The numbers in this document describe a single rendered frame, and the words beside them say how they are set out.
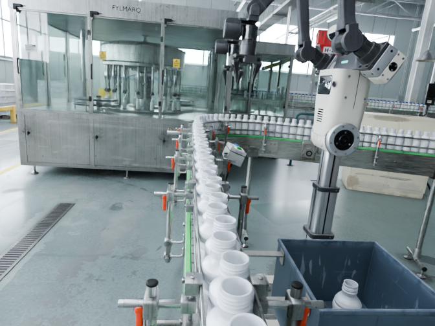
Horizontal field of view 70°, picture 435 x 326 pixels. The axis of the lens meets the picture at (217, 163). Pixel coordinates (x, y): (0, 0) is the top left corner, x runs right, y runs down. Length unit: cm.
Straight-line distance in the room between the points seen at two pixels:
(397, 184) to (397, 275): 439
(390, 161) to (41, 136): 413
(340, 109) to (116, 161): 356
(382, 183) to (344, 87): 391
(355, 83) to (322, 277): 84
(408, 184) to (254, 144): 320
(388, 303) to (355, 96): 85
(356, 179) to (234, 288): 489
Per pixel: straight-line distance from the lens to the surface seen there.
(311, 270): 106
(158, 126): 439
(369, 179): 527
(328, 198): 165
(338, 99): 149
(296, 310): 50
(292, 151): 274
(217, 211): 56
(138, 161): 452
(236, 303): 36
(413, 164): 292
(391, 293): 107
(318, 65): 179
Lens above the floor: 137
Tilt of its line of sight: 14 degrees down
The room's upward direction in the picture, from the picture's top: 5 degrees clockwise
